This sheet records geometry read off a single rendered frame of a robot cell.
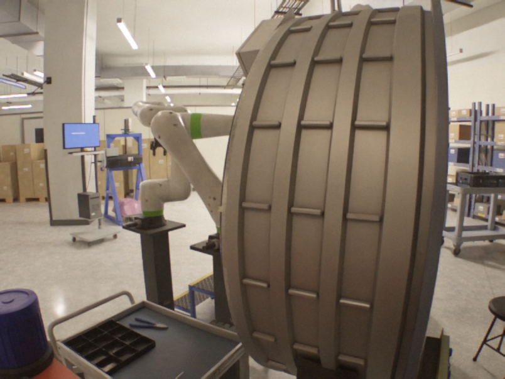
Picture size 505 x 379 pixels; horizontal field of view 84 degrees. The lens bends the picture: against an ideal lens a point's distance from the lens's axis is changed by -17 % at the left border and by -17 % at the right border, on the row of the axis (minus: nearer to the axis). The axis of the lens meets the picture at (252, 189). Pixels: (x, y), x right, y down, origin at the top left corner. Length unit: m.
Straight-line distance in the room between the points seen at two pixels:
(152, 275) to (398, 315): 1.48
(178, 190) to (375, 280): 1.35
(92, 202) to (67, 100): 1.91
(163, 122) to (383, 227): 0.89
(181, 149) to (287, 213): 0.66
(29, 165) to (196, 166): 7.59
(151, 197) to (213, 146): 7.06
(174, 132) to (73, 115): 4.65
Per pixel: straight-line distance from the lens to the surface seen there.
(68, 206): 5.98
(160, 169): 7.76
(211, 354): 1.23
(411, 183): 0.63
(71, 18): 6.19
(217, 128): 1.41
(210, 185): 1.25
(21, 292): 0.75
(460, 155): 7.25
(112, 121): 9.05
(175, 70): 11.17
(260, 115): 0.78
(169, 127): 1.26
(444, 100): 0.65
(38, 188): 8.63
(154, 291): 1.98
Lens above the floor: 1.39
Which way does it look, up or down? 9 degrees down
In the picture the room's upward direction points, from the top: straight up
